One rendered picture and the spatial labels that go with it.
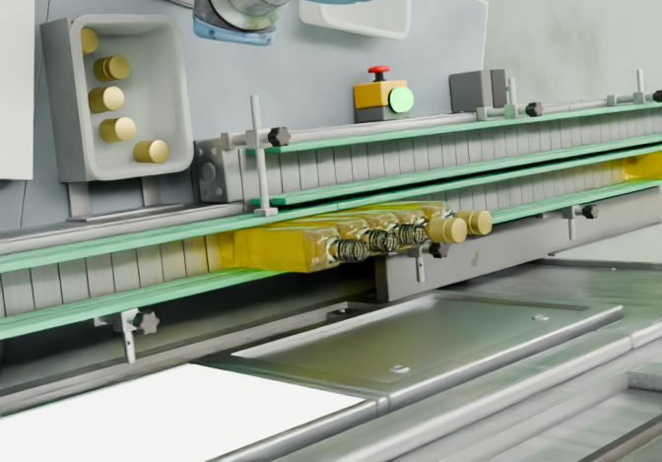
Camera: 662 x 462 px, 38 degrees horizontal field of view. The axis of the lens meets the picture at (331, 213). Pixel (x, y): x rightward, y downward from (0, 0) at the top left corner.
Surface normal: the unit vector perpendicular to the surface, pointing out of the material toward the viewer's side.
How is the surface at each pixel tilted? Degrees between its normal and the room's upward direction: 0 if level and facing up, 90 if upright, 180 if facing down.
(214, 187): 90
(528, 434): 0
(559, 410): 0
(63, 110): 90
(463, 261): 0
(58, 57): 90
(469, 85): 90
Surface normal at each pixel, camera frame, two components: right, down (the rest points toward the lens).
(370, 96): -0.72, 0.14
